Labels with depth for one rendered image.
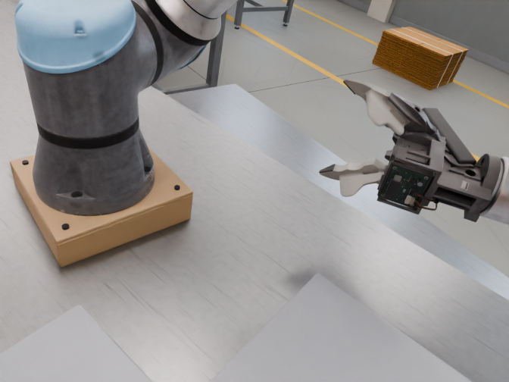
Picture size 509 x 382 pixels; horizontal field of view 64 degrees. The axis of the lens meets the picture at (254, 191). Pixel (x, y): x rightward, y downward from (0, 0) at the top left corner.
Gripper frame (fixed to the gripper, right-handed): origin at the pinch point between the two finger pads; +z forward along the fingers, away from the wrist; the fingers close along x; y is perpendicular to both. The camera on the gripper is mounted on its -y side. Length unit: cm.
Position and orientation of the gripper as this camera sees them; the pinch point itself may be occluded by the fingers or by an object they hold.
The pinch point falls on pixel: (330, 126)
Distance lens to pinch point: 56.2
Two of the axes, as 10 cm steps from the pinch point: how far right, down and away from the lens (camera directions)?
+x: -0.9, 7.1, 7.0
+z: -9.2, -3.3, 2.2
